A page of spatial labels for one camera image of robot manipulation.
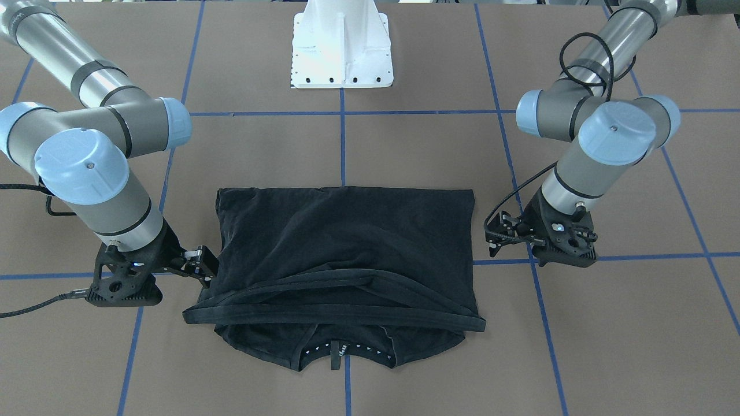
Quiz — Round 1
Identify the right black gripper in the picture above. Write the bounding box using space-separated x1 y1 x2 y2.
86 222 219 306

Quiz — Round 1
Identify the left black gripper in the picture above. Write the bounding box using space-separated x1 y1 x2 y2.
484 191 599 267

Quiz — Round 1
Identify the black t-shirt with logo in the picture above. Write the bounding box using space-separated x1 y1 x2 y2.
183 187 486 372

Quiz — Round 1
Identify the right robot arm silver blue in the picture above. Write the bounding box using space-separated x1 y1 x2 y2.
2 1 219 307

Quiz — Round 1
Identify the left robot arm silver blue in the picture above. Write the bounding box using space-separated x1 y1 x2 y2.
483 1 738 267

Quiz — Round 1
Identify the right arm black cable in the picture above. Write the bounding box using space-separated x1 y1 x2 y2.
0 183 93 318

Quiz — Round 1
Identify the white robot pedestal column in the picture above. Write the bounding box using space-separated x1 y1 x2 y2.
290 1 394 89

